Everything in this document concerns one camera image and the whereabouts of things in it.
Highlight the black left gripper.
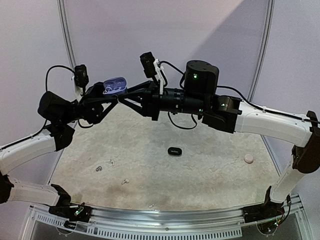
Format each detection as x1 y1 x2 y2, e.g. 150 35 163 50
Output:
59 81 123 124

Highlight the pink round charging case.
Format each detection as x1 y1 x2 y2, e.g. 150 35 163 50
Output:
243 153 254 164

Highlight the blue-grey oval charging case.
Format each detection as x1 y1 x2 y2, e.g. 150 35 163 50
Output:
103 77 127 95

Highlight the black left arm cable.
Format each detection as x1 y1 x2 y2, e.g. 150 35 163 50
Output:
29 65 95 141

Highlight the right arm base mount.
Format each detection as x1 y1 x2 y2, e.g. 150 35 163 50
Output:
242 200 289 224

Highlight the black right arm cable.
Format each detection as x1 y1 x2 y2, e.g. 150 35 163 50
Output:
159 60 320 130

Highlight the aluminium front rail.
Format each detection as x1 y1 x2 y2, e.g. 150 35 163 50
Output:
29 193 305 233

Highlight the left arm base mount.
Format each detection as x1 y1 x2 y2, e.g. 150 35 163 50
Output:
48 203 93 223

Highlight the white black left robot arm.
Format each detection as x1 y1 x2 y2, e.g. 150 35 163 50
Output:
0 83 119 217

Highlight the aluminium right corner post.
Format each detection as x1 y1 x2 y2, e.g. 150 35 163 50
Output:
247 0 275 102

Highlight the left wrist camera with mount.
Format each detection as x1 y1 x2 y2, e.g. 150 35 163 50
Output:
71 64 89 98

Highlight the aluminium left corner post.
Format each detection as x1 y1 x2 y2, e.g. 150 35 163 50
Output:
57 0 76 68

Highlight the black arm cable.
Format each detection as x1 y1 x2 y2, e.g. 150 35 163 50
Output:
159 60 320 130
29 65 95 141

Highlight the aluminium corner post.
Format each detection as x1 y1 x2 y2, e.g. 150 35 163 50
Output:
247 0 275 102
57 0 76 68

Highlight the black earbud charging case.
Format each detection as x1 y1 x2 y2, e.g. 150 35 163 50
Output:
167 147 183 157

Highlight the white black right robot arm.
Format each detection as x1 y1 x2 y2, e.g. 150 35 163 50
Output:
119 60 320 218

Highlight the purple silver earbud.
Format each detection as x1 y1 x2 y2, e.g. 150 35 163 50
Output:
95 166 102 172

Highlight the perforated white front panel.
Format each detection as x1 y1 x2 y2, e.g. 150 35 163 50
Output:
29 213 243 240

